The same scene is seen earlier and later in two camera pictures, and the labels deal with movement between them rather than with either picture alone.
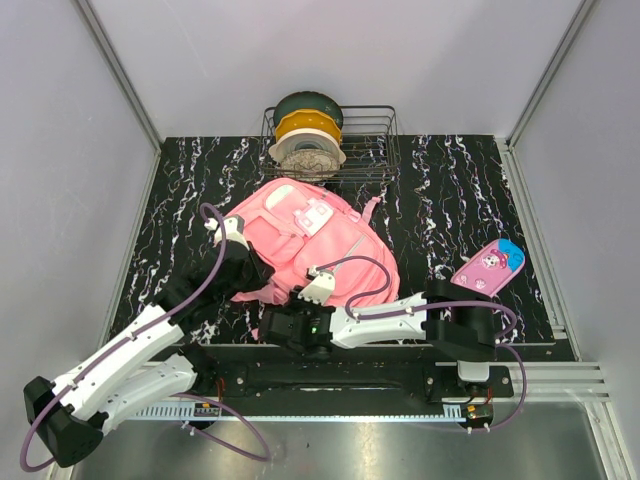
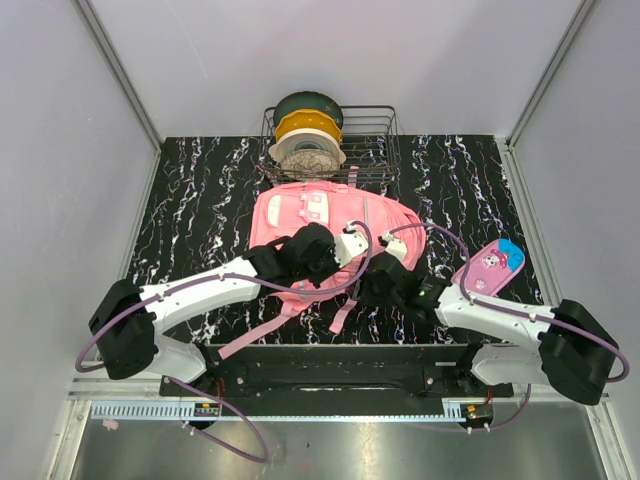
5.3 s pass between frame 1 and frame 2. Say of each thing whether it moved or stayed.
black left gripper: moved
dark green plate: stayed
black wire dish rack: stayed
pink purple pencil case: stayed
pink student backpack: moved
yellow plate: stayed
